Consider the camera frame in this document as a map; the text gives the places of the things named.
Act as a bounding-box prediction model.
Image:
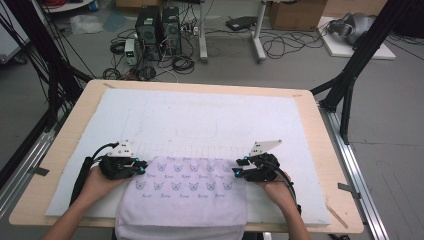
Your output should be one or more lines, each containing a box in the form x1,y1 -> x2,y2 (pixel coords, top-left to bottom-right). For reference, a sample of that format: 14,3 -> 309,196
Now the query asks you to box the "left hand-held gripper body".
99,140 -> 148,181

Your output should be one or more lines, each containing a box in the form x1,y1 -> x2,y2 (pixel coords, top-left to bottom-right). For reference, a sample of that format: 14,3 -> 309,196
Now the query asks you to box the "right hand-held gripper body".
240,139 -> 283,183

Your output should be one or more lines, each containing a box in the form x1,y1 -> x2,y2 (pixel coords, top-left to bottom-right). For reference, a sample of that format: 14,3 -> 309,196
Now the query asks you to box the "lavender cat-print towel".
114,155 -> 248,240

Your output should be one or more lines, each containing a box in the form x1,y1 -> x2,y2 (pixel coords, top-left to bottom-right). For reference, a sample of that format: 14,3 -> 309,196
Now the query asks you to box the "person's left hand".
79,165 -> 132,202

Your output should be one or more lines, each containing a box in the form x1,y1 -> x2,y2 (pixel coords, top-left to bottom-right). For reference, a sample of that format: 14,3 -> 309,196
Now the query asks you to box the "person's right hand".
255,179 -> 296,215

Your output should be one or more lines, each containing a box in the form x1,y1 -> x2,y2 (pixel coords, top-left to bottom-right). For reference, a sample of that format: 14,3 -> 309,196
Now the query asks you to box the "white foam mat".
44,88 -> 332,226

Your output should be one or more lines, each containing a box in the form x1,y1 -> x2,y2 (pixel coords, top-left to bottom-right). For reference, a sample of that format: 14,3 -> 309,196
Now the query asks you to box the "black tape piece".
33,165 -> 50,177
337,182 -> 363,200

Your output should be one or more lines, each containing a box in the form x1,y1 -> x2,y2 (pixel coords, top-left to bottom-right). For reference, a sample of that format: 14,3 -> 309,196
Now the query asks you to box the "thin wooden stick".
325,203 -> 349,230

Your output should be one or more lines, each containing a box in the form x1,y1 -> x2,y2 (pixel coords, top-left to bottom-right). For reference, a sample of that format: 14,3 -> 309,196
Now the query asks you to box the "white power supply unit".
124,38 -> 138,66

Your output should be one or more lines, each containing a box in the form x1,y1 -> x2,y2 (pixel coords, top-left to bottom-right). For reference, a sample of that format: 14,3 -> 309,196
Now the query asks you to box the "white desk leg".
251,0 -> 268,64
198,0 -> 210,64

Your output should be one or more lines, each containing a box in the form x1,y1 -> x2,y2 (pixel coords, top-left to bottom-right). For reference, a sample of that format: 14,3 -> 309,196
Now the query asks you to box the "large black computer tower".
134,5 -> 164,62

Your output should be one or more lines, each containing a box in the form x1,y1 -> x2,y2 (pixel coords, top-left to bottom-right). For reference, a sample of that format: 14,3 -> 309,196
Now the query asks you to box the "slim black computer tower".
161,6 -> 183,56

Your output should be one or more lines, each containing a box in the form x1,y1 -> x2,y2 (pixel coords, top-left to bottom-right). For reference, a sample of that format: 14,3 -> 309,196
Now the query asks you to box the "black flat device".
225,15 -> 258,32

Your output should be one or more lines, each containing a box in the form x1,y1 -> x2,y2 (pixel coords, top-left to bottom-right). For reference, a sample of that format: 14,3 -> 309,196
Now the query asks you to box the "white floor board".
316,16 -> 397,61

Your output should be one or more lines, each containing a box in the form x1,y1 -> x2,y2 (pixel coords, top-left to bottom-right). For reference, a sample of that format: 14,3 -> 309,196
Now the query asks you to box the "clear plastic bag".
69,13 -> 104,36

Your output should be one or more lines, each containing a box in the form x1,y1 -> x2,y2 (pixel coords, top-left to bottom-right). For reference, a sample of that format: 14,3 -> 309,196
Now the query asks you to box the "brown cardboard box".
269,0 -> 328,32

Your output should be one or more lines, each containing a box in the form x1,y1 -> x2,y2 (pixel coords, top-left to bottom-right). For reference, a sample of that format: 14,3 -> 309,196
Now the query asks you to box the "grey headset device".
327,12 -> 376,46

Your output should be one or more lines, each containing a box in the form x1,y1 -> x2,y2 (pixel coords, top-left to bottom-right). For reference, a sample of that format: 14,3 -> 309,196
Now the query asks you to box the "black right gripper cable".
259,157 -> 303,215

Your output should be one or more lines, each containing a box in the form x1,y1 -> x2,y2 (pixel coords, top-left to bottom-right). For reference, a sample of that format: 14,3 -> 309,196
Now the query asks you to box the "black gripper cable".
69,142 -> 120,206
259,157 -> 303,215

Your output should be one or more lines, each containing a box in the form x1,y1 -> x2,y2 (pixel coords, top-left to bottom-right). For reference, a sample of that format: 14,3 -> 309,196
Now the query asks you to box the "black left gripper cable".
69,142 -> 120,206

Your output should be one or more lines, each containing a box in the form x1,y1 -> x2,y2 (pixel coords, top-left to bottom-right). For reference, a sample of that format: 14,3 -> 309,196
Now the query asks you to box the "aluminium rail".
319,106 -> 391,240
0,129 -> 56,219

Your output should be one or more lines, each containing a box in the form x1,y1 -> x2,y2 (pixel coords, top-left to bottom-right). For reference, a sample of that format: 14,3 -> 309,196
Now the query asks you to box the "coil of black cable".
171,54 -> 196,75

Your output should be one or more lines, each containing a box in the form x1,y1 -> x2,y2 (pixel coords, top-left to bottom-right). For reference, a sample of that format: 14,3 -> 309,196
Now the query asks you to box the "black frame stand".
0,0 -> 94,133
309,0 -> 424,146

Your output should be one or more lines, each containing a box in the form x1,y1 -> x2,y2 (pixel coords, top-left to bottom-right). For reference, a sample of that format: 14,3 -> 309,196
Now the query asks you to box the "tangle of black floor cables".
259,29 -> 326,60

